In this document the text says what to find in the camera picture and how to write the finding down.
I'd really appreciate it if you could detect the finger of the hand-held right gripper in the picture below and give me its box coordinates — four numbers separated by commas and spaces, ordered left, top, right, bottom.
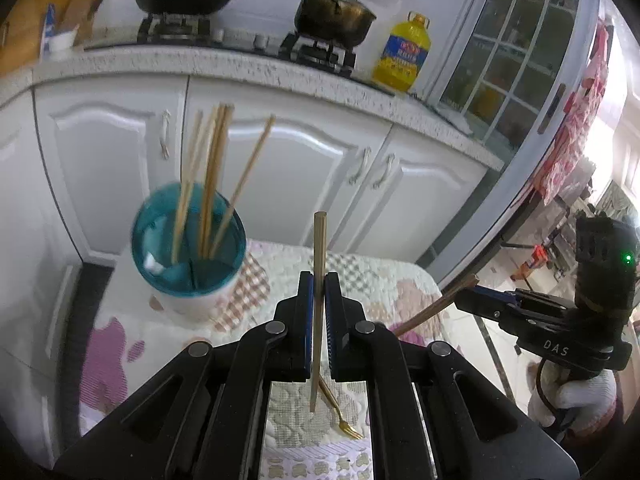
452, 282, 522, 332

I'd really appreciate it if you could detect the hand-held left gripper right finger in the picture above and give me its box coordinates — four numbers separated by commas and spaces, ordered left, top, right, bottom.
324, 272, 581, 480

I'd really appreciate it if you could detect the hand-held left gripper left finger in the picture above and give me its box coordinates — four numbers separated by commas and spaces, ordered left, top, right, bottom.
52, 271, 317, 480

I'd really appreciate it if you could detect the long wooden chopstick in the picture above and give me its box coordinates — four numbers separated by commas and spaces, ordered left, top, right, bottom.
392, 274, 481, 338
309, 211, 329, 413
207, 114, 277, 260

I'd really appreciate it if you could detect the small gold fork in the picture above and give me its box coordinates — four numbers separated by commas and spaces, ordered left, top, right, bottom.
320, 377, 366, 441

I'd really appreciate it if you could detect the teal chopstick holder cup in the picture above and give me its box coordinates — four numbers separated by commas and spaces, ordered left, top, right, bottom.
131, 182, 248, 323

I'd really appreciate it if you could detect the bunch of wooden chopsticks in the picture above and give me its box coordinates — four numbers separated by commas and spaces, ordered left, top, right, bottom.
170, 102, 236, 266

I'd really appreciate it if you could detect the person's right hand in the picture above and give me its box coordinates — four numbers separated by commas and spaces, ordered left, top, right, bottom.
527, 360, 621, 436

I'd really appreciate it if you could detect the quilted patchwork table cloth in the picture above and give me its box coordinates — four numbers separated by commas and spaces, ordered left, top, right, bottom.
80, 240, 506, 480

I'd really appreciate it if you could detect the white cabinet door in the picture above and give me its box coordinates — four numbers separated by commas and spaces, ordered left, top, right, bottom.
32, 75, 191, 266
327, 122, 493, 273
0, 90, 83, 461
182, 77, 393, 261

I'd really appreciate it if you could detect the pink floral apron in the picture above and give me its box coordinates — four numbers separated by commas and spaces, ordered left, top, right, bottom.
530, 15, 616, 206

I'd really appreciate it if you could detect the white glass-pane door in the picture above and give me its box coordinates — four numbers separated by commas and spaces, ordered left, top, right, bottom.
415, 0, 601, 286

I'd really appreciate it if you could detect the yellow cooking oil bottle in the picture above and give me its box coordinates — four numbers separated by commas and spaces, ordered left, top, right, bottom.
372, 10, 432, 93

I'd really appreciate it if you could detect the speckled stone countertop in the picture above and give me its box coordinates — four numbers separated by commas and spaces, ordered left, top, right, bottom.
0, 42, 506, 171

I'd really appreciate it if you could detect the black gas stove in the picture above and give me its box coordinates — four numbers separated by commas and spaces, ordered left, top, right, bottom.
82, 12, 396, 96

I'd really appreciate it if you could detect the dark stockpot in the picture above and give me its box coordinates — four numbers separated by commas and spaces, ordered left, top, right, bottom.
294, 0, 377, 48

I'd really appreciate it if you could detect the small white bowl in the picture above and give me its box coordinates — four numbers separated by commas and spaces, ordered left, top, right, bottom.
47, 30, 80, 52

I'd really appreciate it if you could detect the wooden knife block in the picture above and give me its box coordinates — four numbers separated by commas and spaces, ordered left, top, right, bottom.
59, 0, 128, 46

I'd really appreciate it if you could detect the wooden cutting board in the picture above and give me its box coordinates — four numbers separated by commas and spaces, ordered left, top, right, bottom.
0, 0, 75, 78

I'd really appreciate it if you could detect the metal cabinet handle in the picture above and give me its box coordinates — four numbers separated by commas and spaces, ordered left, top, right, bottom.
372, 154, 396, 190
159, 110, 172, 160
348, 147, 372, 185

